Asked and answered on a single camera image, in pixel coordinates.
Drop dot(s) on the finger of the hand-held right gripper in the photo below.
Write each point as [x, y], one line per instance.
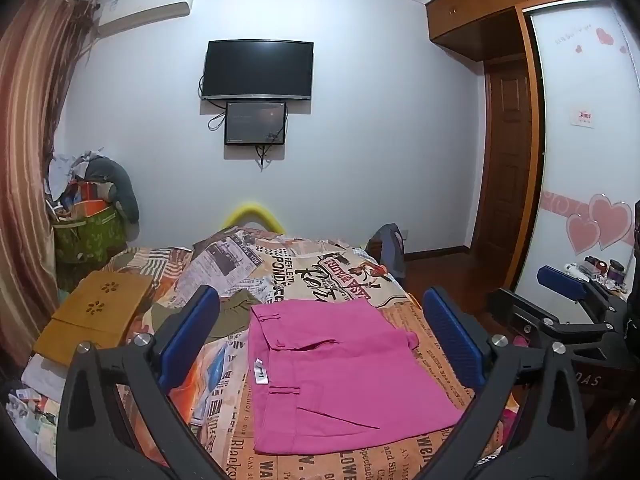
[535, 317]
[560, 282]

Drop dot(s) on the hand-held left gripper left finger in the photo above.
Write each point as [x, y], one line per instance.
[192, 330]

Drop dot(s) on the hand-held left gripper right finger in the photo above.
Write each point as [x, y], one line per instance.
[452, 330]

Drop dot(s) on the pink pants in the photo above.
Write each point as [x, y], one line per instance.
[340, 375]

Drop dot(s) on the olive green pants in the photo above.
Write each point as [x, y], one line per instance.
[235, 310]

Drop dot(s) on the white bedside table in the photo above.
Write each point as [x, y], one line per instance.
[575, 267]

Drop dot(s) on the wooden folding lap table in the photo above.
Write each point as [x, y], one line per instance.
[92, 320]

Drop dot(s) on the blue grey backpack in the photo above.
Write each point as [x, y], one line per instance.
[390, 250]

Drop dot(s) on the newspaper print blanket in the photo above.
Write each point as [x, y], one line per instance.
[310, 265]

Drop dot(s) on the yellow foam bed guard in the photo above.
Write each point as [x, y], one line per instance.
[252, 209]

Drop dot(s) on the green patterned bag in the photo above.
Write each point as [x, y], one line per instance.
[87, 232]

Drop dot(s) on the pile of clothes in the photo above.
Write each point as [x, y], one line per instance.
[100, 175]

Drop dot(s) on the pile of papers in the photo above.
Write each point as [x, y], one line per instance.
[32, 420]

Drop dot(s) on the striped brown curtain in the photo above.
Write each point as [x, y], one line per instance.
[30, 135]

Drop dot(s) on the wooden overhead cabinet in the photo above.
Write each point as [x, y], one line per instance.
[480, 15]

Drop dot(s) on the white air conditioner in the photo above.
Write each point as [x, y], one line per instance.
[145, 7]

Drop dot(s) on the small black wall monitor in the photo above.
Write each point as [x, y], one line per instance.
[255, 122]

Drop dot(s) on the black wall television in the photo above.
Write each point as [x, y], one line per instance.
[257, 67]

